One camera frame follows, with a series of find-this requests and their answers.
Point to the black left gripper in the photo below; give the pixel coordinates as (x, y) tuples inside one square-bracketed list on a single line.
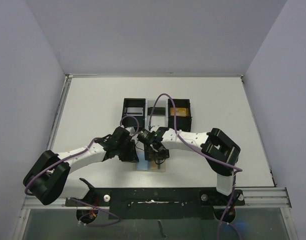
[(131, 157)]

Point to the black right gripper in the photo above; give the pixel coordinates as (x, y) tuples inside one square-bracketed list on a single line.
[(157, 152)]

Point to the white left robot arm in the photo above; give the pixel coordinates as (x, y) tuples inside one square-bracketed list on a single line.
[(48, 179)]

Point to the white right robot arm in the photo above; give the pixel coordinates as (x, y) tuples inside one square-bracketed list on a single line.
[(220, 151)]

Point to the black card in tray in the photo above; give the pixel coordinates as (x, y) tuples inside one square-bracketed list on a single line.
[(157, 111)]

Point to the silver card in tray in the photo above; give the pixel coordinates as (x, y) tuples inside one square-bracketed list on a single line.
[(135, 111)]

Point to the white middle tray compartment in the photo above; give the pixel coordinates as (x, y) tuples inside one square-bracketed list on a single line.
[(156, 120)]

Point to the black right tray compartment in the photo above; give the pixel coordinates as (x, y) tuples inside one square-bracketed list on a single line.
[(182, 123)]

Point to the black tray compartment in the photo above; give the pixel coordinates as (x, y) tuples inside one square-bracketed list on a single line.
[(134, 102), (182, 123)]

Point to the black left tray compartment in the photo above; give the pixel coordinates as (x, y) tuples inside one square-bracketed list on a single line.
[(134, 102)]

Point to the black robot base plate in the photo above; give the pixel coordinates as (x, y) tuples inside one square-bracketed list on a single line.
[(164, 203)]

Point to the aluminium table edge rail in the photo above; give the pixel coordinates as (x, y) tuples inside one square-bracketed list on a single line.
[(59, 112)]

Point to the front aluminium rail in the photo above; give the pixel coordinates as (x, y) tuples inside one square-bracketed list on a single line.
[(258, 197)]

